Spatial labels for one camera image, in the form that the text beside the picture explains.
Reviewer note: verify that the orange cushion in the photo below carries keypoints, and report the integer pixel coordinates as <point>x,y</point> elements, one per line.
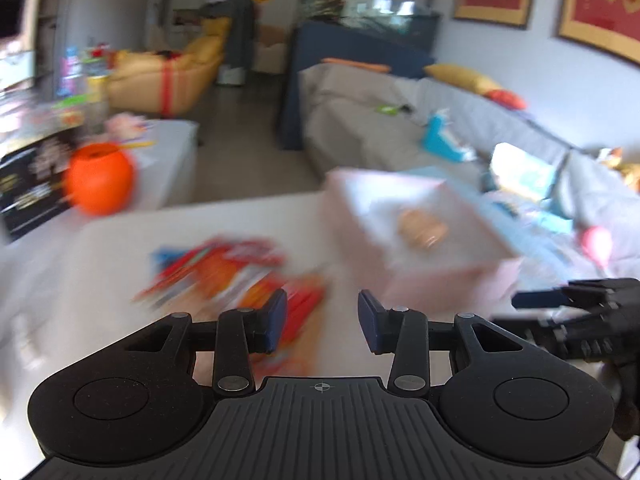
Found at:
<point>506,99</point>

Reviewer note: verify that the yellow cushion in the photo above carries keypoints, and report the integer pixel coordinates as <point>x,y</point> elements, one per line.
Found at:
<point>463,78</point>

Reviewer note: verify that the glass aquarium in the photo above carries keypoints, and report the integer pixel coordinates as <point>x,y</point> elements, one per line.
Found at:
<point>412,23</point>

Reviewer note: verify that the blue cabinet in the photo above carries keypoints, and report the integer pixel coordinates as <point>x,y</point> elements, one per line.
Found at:
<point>334,61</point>

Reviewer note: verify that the grey sofa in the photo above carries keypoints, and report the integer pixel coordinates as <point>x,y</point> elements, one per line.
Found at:
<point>355,118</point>

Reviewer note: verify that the yellow armchair red ribbon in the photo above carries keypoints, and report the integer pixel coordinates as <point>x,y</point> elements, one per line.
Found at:
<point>168,83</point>

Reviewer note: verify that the orange pumpkin bucket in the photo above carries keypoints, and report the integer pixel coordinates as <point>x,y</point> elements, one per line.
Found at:
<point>100,179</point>

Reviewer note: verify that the red spicy strip pack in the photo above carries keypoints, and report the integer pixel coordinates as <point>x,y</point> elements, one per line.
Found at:
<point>212,265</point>

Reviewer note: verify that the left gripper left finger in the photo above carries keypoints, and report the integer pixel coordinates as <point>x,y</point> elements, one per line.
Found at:
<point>241,333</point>

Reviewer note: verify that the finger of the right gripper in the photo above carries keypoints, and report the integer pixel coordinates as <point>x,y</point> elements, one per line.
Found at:
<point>546,334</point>
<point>553,298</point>

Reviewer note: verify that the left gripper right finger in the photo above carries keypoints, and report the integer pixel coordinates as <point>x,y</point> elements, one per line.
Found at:
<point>402,333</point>

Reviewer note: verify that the pink plush toy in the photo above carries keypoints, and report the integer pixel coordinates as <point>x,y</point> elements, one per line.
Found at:
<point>126,128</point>

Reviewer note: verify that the black plum snack bag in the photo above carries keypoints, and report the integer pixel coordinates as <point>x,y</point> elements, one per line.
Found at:
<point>32,182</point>

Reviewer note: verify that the large red roast duck bag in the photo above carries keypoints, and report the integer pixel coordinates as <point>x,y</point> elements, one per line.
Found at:
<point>285,323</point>

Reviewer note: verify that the round cake clear wrapper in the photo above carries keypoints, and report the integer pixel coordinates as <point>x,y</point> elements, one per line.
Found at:
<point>420,229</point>

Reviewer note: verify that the pink gift box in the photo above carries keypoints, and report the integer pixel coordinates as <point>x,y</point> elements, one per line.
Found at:
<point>472,267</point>

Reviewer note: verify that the white side table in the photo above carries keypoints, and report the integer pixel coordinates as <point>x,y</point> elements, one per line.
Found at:
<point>166,169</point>

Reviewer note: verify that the dark coat on stand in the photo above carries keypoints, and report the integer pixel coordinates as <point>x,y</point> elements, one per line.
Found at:
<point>239,49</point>

